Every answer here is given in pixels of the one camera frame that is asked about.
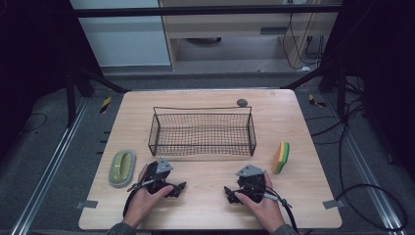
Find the yellow black hazard tape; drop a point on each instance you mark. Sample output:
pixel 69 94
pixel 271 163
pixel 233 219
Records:
pixel 105 104
pixel 314 101

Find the black horizontal frame bar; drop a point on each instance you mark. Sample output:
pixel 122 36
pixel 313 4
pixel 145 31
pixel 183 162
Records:
pixel 195 10

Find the grey round table plug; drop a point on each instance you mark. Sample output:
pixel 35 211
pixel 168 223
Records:
pixel 242 103

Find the person's left hand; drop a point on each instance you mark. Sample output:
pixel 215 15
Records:
pixel 140 205

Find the grey tape strip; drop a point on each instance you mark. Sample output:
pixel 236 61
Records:
pixel 333 204
pixel 86 204

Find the white cabinet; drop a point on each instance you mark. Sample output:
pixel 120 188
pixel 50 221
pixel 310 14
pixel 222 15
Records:
pixel 127 39

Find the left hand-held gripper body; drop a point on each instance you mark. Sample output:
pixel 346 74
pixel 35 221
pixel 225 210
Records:
pixel 156 182

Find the green ceramic soap dish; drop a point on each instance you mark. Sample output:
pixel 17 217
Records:
pixel 122 168

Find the person's right hand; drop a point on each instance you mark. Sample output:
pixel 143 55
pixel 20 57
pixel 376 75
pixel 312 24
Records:
pixel 266 210

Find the light wooden desk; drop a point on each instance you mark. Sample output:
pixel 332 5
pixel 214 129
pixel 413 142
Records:
pixel 228 24

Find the black metal stand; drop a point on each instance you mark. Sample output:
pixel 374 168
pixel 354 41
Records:
pixel 341 91
pixel 71 98

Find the aluminium floor rail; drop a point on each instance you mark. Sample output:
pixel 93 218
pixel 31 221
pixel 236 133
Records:
pixel 49 169
pixel 368 179

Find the yellow and green sponge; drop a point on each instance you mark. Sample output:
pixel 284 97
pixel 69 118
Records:
pixel 281 157

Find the dark curtain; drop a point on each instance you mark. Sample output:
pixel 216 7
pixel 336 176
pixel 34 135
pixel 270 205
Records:
pixel 381 65
pixel 32 65

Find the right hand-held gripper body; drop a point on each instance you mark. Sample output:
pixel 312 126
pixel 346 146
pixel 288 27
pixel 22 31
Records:
pixel 253 181

